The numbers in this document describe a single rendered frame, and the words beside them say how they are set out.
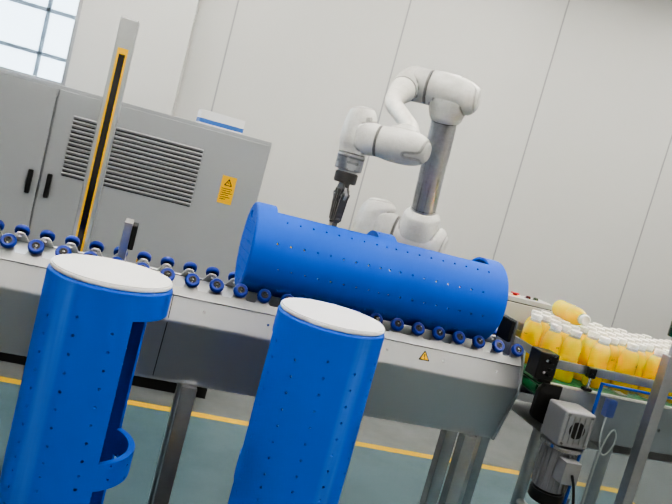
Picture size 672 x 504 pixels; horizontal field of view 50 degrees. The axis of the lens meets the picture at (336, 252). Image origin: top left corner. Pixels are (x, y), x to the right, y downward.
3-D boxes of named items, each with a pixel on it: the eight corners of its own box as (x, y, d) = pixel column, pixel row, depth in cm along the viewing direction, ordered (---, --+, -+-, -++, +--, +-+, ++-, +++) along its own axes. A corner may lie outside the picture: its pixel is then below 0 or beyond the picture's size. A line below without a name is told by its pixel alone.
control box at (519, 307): (491, 313, 289) (498, 289, 288) (533, 322, 295) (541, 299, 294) (502, 319, 280) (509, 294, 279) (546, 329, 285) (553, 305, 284)
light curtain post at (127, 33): (16, 483, 260) (122, 18, 241) (34, 485, 262) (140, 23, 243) (13, 491, 254) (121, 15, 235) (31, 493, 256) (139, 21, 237)
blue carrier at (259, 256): (230, 280, 242) (250, 198, 240) (460, 330, 265) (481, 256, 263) (239, 295, 215) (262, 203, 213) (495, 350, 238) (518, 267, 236)
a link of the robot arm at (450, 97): (396, 244, 308) (445, 259, 302) (385, 257, 294) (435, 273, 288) (436, 66, 276) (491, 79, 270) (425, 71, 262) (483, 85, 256)
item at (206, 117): (195, 122, 390) (198, 109, 389) (237, 133, 399) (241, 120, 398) (198, 123, 378) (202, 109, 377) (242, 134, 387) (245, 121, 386)
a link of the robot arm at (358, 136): (332, 148, 227) (370, 158, 223) (344, 100, 225) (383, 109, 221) (342, 151, 237) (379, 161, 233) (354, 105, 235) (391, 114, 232)
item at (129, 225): (115, 265, 225) (126, 217, 223) (128, 268, 226) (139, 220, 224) (113, 271, 215) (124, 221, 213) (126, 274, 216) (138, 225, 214)
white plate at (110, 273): (60, 276, 147) (58, 281, 147) (187, 295, 161) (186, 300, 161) (43, 247, 171) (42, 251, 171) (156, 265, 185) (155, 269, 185)
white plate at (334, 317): (392, 321, 194) (391, 326, 195) (298, 292, 200) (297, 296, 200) (375, 339, 167) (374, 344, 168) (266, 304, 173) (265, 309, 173)
